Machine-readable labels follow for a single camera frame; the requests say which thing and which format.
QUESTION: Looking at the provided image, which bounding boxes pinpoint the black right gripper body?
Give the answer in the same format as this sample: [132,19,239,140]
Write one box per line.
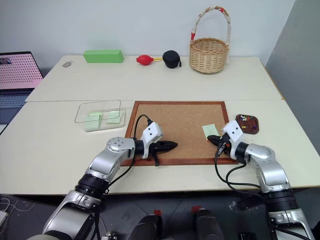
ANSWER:
[217,133,233,156]

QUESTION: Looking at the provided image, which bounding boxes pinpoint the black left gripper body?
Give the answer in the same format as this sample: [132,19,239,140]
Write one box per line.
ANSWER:
[148,141,165,167]

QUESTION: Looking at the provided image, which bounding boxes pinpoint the green sticky note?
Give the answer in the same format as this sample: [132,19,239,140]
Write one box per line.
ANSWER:
[201,123,221,141]

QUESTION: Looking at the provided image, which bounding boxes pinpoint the brown pushpin tray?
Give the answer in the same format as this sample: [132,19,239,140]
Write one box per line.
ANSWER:
[234,113,260,136]

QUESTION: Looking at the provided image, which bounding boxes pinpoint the green note pad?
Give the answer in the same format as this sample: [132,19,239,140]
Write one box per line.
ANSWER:
[105,110,122,125]

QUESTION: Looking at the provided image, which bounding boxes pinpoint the large folded green note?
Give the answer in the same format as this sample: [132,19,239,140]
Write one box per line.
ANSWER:
[84,115,103,133]

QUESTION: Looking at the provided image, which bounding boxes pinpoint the clear plastic box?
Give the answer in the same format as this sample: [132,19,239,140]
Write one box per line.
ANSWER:
[74,99,126,133]

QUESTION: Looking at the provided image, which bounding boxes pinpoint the green rectangular box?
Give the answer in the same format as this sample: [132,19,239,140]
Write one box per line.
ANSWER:
[83,49,125,64]

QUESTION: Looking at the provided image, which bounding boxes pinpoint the wood-framed cork board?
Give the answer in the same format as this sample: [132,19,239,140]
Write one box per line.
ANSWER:
[124,100,240,167]

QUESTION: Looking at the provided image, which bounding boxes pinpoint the dark rounded shape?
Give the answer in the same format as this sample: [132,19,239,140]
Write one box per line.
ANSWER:
[195,208,225,240]
[129,214,164,240]

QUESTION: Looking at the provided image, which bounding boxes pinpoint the black zip case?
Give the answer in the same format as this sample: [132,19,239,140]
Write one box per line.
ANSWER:
[162,50,183,69]

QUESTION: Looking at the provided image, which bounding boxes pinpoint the red rubber air blower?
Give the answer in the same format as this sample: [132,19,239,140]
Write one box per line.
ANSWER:
[135,54,164,67]

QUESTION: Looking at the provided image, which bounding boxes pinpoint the open laptop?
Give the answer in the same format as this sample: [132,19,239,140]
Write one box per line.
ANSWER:
[0,51,45,136]

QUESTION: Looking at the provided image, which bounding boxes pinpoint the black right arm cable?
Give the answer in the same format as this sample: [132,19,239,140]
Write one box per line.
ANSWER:
[214,142,266,199]

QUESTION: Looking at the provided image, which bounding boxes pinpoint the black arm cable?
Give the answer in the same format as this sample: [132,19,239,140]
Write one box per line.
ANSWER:
[106,114,154,194]
[214,142,266,199]

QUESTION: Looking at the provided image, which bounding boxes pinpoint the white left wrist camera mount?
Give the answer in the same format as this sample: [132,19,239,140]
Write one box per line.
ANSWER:
[139,122,164,160]

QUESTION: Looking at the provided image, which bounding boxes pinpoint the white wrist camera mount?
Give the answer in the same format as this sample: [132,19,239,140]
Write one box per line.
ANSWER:
[221,119,245,160]
[139,122,164,160]

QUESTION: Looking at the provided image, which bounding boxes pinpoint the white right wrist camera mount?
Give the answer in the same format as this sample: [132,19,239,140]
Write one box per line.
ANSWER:
[221,119,245,160]

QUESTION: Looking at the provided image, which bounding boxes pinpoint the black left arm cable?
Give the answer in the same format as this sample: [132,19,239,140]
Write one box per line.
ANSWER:
[106,114,154,194]

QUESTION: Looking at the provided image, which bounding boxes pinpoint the wicker basket with handle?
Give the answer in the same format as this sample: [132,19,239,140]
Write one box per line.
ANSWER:
[188,6,232,75]

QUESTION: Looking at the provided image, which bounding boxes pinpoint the white floor cable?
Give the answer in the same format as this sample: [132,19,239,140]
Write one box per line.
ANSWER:
[0,196,36,214]

